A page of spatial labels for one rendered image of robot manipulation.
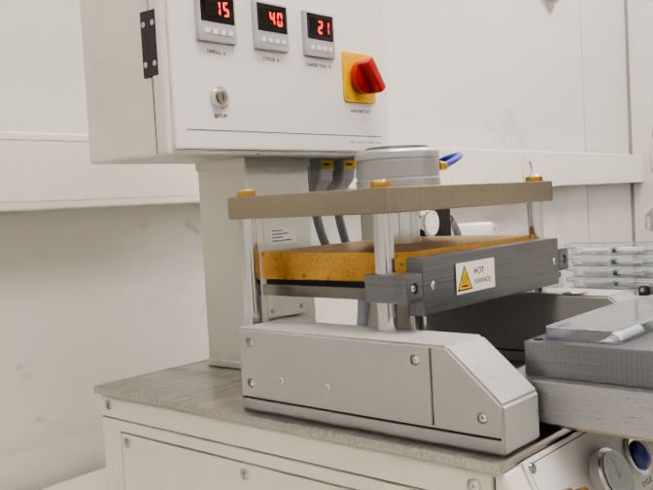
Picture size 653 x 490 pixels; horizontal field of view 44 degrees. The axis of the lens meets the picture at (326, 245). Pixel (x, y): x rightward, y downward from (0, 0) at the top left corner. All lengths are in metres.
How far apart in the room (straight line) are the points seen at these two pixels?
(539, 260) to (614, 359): 0.23
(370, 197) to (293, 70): 0.28
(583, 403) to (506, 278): 0.19
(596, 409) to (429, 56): 1.45
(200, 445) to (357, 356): 0.20
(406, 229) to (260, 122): 0.18
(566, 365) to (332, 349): 0.17
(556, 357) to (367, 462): 0.15
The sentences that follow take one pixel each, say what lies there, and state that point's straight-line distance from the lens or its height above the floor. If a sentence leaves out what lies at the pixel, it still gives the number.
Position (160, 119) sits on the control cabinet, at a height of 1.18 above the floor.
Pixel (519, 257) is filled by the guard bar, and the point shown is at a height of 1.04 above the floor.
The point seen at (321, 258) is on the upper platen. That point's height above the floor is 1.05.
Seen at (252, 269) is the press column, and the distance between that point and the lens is 0.72.
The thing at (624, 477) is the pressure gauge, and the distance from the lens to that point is 0.64.
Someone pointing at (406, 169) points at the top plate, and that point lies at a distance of 0.74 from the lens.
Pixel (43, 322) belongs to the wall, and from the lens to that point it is 1.16.
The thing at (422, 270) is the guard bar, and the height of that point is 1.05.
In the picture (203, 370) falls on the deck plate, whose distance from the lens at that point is 0.89.
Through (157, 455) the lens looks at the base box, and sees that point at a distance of 0.81.
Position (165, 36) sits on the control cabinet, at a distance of 0.76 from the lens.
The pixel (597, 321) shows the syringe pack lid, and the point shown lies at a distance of 0.63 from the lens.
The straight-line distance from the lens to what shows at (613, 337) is 0.58.
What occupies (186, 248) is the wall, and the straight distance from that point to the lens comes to 1.31.
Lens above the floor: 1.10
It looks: 3 degrees down
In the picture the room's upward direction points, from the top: 3 degrees counter-clockwise
